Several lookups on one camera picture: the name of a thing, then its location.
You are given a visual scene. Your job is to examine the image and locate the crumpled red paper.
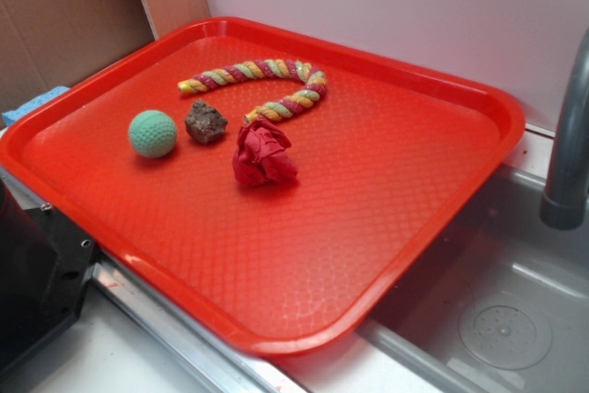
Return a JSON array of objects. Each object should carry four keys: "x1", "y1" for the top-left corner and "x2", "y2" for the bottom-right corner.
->
[{"x1": 232, "y1": 118, "x2": 298, "y2": 187}]

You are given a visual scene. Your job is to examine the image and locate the grey sink basin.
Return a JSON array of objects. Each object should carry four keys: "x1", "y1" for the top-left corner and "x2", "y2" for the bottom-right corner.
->
[{"x1": 275, "y1": 163, "x2": 589, "y2": 393}]

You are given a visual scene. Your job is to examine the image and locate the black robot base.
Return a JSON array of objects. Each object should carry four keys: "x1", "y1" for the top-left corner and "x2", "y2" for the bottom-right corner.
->
[{"x1": 1, "y1": 184, "x2": 98, "y2": 376}]

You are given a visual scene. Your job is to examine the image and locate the green dimpled ball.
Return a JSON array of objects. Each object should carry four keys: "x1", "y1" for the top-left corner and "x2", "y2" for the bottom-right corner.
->
[{"x1": 128, "y1": 110, "x2": 178, "y2": 158}]

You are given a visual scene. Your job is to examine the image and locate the blue sponge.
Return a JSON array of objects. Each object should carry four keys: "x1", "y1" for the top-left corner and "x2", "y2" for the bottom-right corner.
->
[{"x1": 2, "y1": 86, "x2": 69, "y2": 127}]

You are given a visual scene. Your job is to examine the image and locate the brown rock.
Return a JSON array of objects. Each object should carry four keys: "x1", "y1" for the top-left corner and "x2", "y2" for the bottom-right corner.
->
[{"x1": 184, "y1": 99, "x2": 228, "y2": 145}]

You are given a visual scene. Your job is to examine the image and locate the brown cardboard panel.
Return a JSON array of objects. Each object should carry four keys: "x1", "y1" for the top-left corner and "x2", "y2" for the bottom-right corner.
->
[{"x1": 1, "y1": 0, "x2": 209, "y2": 111}]

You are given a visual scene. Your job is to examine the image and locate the red plastic tray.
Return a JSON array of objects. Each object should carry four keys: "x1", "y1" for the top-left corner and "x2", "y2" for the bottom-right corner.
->
[{"x1": 1, "y1": 17, "x2": 525, "y2": 356}]

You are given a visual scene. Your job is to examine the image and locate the grey metal faucet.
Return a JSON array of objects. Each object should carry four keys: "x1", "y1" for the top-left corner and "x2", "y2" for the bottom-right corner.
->
[{"x1": 540, "y1": 35, "x2": 588, "y2": 230}]

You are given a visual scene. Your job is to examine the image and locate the multicolour twisted rope toy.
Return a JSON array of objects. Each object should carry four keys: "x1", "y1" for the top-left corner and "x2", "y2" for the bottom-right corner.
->
[{"x1": 178, "y1": 59, "x2": 328, "y2": 125}]

